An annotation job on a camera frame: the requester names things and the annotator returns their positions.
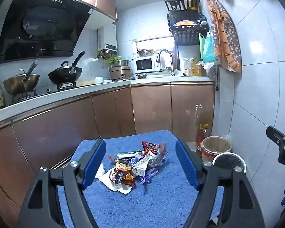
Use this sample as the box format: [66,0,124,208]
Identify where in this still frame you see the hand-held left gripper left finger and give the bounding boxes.
[19,139,106,228]

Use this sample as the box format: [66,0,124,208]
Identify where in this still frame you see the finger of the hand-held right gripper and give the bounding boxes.
[266,125,285,149]

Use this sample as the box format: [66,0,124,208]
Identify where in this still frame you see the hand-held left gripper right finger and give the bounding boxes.
[175,139,266,228]

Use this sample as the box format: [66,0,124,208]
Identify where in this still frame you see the large white tissue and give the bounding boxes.
[95,164,133,194]

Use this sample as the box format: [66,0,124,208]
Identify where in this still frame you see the clear wrapper with red print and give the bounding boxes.
[147,147,167,168]

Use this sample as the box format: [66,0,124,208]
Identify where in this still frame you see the red cartoon snack wrapper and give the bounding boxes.
[113,162,136,187]

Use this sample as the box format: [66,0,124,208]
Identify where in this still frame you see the white bin with black liner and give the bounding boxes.
[212,152,247,175]

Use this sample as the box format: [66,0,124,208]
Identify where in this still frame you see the purple wrapper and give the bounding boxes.
[139,167,159,184]

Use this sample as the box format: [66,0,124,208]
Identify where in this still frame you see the red foil snack bag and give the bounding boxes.
[141,141,167,158]

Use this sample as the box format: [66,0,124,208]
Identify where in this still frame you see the cooking oil bottle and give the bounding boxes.
[197,123,212,158]

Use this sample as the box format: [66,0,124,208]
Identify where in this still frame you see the beige lined bucket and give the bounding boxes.
[201,136,233,164]

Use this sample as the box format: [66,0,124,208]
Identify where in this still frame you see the blue towel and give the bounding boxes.
[58,130,225,228]

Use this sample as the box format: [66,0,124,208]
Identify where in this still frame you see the copper base cabinets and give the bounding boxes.
[0,82,215,219]

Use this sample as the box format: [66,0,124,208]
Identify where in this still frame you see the gas stove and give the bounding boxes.
[5,82,78,102]

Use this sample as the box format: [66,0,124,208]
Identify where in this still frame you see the black wok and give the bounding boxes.
[48,51,85,85]

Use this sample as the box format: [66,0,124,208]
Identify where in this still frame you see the copper multi cooker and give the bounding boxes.
[110,66,133,80]

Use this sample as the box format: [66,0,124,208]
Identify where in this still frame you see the yellow bottle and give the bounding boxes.
[191,59,202,76]

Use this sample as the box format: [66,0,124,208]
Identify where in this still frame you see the clear spray bottle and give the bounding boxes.
[183,58,192,76]

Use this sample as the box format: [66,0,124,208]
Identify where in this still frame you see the white plastic bag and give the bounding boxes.
[196,60,219,78]

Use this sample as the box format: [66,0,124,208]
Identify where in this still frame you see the orange brown floral apron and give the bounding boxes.
[206,0,242,73]

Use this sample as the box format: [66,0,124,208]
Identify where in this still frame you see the steel pan on stove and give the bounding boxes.
[3,60,41,95]

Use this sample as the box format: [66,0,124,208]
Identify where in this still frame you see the white microwave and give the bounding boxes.
[135,55,161,74]

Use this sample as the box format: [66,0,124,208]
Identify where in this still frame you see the teal plastic bag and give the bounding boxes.
[203,31,216,63]

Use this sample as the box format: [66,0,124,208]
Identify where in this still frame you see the steel kitchen faucet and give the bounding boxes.
[156,49,175,76]

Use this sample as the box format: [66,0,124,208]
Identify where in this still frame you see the olive oil bottle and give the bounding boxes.
[0,76,6,107]

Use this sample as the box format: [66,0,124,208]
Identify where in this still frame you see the lidded steel bowl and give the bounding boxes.
[137,49,155,58]

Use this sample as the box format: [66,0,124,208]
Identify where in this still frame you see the green cutting board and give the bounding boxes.
[199,33,206,60]

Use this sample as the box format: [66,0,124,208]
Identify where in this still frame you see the white water heater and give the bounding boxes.
[98,24,117,53]

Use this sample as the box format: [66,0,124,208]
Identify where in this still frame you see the black storage rack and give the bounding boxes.
[164,0,209,73]

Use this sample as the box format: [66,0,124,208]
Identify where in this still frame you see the black range hood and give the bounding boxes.
[0,0,93,64]

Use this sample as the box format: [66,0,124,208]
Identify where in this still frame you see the steel pot with handle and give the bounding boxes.
[113,59,135,67]

